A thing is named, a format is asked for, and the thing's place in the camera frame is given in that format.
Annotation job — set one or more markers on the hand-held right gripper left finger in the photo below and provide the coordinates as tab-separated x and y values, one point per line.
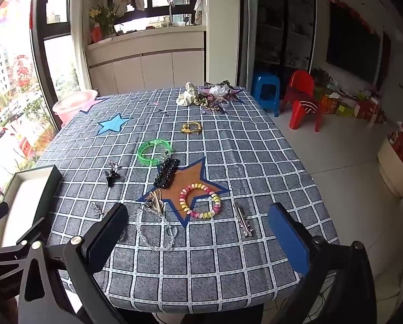
105	236

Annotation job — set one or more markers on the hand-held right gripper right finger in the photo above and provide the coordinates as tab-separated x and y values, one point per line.
287	238

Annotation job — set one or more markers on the grey shallow tray box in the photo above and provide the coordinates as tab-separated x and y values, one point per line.
22	202

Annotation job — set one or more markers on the silver spiked hair clip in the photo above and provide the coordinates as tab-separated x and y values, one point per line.
243	221

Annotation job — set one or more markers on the black claw hair clip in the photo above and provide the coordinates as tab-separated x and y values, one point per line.
112	175

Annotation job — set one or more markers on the black rhinestone hair clip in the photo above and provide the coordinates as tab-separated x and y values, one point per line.
166	173

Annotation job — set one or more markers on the green translucent bangle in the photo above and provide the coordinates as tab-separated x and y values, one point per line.
145	158

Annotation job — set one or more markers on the gold hair clip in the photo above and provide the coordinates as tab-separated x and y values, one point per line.
156	202

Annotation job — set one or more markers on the checked grey star tablecloth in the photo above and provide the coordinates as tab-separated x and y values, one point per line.
255	175

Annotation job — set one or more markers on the clear plastic bowl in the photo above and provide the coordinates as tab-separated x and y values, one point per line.
71	106

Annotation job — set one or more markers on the white bucket with red goods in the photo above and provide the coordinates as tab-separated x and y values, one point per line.
398	165

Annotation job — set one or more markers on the red plastic chair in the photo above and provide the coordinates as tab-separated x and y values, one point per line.
301	98

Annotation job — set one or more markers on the red horse window decal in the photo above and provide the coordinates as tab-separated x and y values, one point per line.
22	71

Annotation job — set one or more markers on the pile of gift boxes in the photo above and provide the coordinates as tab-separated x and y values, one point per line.
353	104

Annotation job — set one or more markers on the blue plastic stool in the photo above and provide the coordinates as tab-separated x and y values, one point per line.
265	86

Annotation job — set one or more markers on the pile of scrunchies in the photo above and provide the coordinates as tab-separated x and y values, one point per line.
201	98

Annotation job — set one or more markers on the white sink cabinet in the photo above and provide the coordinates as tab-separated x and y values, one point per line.
147	67

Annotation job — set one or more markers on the dark glass cabinet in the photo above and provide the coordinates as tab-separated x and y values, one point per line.
284	23

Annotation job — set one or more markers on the yellow flower bouquet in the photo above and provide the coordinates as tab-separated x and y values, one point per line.
103	15

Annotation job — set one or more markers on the metal faucet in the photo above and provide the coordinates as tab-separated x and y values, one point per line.
170	11

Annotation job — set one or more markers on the black wall board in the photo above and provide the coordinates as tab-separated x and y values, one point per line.
353	44

